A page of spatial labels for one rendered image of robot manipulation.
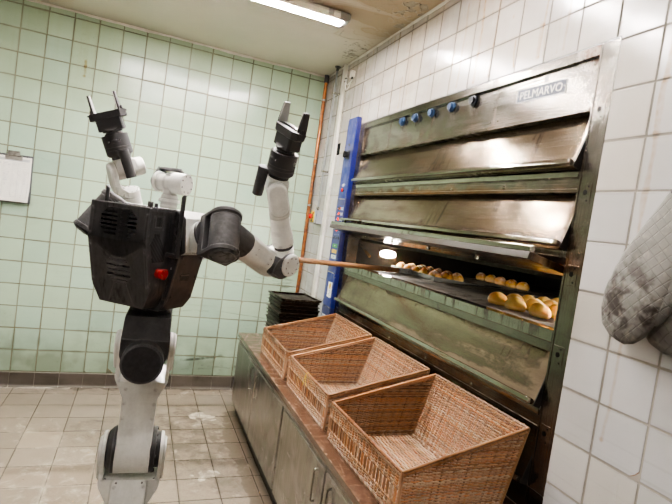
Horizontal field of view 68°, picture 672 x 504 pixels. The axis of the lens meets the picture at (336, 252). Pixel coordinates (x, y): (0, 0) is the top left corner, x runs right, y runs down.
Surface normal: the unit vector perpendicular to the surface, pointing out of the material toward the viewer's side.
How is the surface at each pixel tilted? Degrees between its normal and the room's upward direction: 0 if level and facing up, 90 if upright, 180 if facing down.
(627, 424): 90
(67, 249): 90
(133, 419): 84
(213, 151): 90
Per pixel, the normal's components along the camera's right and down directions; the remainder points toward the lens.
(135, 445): 0.33, -0.24
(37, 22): 0.36, 0.11
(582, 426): -0.92, -0.11
